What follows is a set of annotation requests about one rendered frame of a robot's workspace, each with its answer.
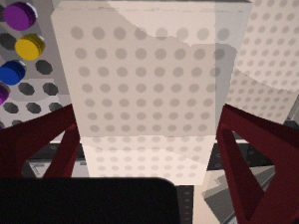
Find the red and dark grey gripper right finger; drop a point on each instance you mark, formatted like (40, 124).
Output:
(280, 143)

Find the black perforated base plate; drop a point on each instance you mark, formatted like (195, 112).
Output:
(252, 156)

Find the yellow tube cap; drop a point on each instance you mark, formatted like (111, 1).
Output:
(30, 46)

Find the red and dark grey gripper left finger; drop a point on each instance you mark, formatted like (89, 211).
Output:
(21, 141)

